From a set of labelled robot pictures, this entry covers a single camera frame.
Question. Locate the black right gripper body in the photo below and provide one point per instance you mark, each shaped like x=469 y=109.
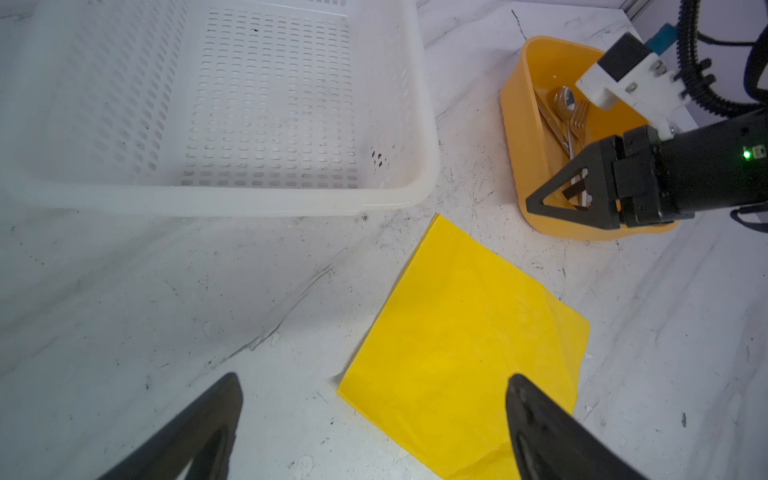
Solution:
x=723 y=165

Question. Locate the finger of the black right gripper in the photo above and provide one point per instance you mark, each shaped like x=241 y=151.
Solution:
x=597 y=158

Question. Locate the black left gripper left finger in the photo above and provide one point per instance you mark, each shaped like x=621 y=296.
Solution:
x=196 y=444

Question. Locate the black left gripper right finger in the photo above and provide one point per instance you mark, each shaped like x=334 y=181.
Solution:
x=548 y=443

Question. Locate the silver spoon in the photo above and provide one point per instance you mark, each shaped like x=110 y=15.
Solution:
x=563 y=100

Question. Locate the silver fork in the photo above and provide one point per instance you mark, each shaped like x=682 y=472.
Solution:
x=578 y=122

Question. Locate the yellow plastic tray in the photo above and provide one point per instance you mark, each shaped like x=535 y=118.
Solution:
x=535 y=154

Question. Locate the white perforated plastic basket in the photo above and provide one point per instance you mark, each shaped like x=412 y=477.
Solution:
x=220 y=108

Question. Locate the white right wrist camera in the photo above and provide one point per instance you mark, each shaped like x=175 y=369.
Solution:
x=632 y=73

